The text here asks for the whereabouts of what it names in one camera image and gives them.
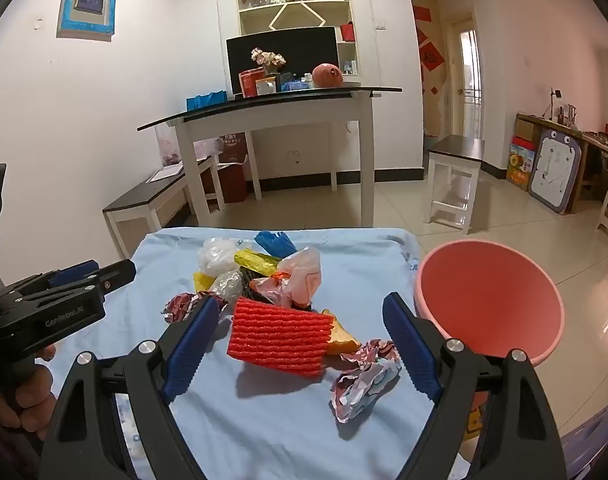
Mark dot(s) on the red foam fruit net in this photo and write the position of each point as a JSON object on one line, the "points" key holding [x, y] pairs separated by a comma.
{"points": [[279, 335]]}

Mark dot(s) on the crumpled red white paper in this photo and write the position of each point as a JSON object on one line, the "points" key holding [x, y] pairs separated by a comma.
{"points": [[181, 305], [359, 390], [379, 351]]}

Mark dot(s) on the black foam mesh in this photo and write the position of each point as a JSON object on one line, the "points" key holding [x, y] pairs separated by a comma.
{"points": [[249, 280]]}

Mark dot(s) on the yellow snack packet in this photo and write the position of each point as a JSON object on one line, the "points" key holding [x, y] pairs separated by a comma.
{"points": [[256, 261]]}

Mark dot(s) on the orange pomegranate ornament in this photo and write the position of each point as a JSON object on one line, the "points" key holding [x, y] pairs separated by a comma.
{"points": [[328, 75]]}

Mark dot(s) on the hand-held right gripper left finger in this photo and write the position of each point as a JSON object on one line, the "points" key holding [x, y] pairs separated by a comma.
{"points": [[191, 345]]}

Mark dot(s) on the blue plastic pack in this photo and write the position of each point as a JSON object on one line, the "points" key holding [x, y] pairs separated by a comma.
{"points": [[294, 86]]}

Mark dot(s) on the red paper box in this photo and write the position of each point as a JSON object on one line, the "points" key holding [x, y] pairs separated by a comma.
{"points": [[248, 82]]}

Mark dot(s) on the pink bag under table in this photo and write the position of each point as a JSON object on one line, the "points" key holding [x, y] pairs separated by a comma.
{"points": [[206, 149]]}

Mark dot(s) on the pink plastic bag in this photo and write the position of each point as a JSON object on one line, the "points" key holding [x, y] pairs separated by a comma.
{"points": [[299, 272]]}

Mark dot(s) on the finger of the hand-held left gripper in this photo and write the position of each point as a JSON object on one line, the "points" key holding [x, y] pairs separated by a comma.
{"points": [[116, 274], [78, 272]]}

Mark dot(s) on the flower bouquet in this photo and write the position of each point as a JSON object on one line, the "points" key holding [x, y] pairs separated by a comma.
{"points": [[268, 57]]}

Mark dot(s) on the wooden desk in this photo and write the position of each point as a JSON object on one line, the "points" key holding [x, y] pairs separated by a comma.
{"points": [[596, 142]]}

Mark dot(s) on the red door decorations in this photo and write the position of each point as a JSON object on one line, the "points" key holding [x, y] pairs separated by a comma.
{"points": [[430, 57]]}

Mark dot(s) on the colourful printed box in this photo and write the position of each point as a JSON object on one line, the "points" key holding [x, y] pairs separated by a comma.
{"points": [[520, 167]]}

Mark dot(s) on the purple drawing board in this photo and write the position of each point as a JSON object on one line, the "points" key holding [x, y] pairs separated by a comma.
{"points": [[554, 172]]}

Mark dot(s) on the dark top white stool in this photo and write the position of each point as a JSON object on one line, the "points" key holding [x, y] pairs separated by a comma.
{"points": [[456, 147]]}

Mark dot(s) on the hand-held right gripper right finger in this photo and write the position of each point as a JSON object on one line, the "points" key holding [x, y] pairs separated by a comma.
{"points": [[411, 345]]}

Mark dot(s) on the black monitor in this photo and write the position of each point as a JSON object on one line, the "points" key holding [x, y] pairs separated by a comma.
{"points": [[304, 47]]}

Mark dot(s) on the white plastic bag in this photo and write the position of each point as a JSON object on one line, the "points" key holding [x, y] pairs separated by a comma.
{"points": [[216, 257]]}

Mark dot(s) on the white wall shelf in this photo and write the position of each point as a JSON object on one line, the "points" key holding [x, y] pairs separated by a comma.
{"points": [[296, 12]]}

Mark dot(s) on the clear crumpled plastic bag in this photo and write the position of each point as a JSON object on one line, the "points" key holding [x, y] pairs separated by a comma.
{"points": [[227, 285]]}

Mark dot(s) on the white door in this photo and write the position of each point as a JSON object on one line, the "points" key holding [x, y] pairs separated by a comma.
{"points": [[466, 70]]}

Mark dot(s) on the dark red bin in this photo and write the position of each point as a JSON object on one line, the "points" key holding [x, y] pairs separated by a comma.
{"points": [[232, 170]]}

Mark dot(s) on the blue foam fruit net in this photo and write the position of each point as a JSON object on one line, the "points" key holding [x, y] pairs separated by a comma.
{"points": [[275, 244]]}

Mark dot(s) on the orange peel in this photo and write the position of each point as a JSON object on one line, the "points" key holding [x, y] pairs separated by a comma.
{"points": [[343, 339]]}

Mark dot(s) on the red container on shelf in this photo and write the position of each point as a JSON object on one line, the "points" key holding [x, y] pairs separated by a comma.
{"points": [[347, 32]]}

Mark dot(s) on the white paper sheet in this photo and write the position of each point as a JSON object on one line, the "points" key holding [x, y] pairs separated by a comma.
{"points": [[164, 174]]}

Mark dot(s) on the small white box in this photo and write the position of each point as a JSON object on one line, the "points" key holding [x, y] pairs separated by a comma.
{"points": [[266, 86]]}

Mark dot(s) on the brown cardboard box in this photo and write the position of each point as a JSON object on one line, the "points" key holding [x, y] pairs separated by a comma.
{"points": [[526, 132]]}

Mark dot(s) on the pink plastic basin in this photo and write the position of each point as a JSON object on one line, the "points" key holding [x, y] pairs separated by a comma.
{"points": [[484, 300]]}

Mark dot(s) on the person's left hand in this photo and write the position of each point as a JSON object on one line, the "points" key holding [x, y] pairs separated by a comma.
{"points": [[36, 400]]}

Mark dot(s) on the white table with black top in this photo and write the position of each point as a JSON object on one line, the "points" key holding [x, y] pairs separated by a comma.
{"points": [[264, 110]]}

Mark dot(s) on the dark top white bench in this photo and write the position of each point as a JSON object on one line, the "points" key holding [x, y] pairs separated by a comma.
{"points": [[148, 197]]}

